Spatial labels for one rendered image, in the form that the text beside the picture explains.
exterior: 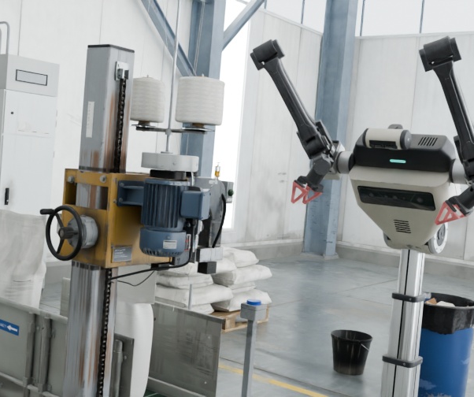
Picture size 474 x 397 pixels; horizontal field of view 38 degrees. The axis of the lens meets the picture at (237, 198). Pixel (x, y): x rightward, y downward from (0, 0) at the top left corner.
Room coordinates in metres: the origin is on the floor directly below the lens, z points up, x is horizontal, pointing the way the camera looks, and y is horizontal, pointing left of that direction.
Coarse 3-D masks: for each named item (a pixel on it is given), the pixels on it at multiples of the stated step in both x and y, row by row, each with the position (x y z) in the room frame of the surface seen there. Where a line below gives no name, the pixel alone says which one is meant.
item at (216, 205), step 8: (200, 176) 2.68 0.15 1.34; (192, 184) 2.55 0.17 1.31; (200, 184) 2.59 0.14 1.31; (208, 184) 2.62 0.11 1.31; (216, 184) 2.66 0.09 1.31; (216, 192) 2.67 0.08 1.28; (224, 192) 2.71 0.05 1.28; (216, 200) 2.67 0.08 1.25; (216, 208) 2.67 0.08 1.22; (216, 216) 2.68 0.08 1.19; (208, 224) 2.67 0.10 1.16; (216, 224) 2.68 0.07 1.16; (200, 232) 2.69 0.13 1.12; (208, 232) 2.67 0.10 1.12; (216, 232) 2.69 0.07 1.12; (200, 240) 2.69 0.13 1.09; (208, 240) 2.66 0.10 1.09; (184, 248) 2.54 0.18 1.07
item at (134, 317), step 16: (128, 272) 2.78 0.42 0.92; (128, 288) 2.78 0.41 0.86; (144, 288) 2.73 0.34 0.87; (128, 304) 2.71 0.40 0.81; (144, 304) 2.75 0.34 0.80; (128, 320) 2.69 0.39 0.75; (144, 320) 2.73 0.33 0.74; (144, 336) 2.72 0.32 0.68; (144, 352) 2.72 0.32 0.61; (144, 368) 2.73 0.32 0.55; (144, 384) 2.74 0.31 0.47
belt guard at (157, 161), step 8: (144, 152) 2.21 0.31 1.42; (144, 160) 2.20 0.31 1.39; (152, 160) 2.17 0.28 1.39; (160, 160) 2.16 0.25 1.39; (168, 160) 2.16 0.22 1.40; (176, 160) 2.17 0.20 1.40; (184, 160) 2.18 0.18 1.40; (192, 160) 2.21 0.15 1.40; (152, 168) 2.17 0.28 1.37; (160, 168) 2.16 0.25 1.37; (168, 168) 2.16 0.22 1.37; (176, 168) 2.17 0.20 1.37; (184, 168) 2.18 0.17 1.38; (192, 168) 2.22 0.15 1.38
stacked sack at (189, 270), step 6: (222, 258) 5.63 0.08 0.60; (192, 264) 5.21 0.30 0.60; (222, 264) 5.48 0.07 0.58; (228, 264) 5.55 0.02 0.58; (234, 264) 5.61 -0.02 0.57; (168, 270) 5.23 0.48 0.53; (174, 270) 5.21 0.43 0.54; (180, 270) 5.19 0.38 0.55; (186, 270) 5.17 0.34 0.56; (192, 270) 5.17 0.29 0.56; (222, 270) 5.48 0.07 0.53; (228, 270) 5.55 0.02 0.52; (180, 276) 5.22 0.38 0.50; (186, 276) 5.19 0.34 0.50
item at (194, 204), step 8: (184, 192) 2.19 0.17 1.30; (192, 192) 2.19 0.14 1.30; (200, 192) 2.18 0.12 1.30; (208, 192) 2.24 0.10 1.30; (184, 200) 2.19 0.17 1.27; (192, 200) 2.18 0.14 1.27; (200, 200) 2.18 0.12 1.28; (208, 200) 2.25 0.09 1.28; (184, 208) 2.19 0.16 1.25; (192, 208) 2.18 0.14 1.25; (200, 208) 2.18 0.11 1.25; (208, 208) 2.26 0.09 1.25; (184, 216) 2.19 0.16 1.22; (192, 216) 2.18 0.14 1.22; (200, 216) 2.18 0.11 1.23; (208, 216) 2.26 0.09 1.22; (192, 224) 2.22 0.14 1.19
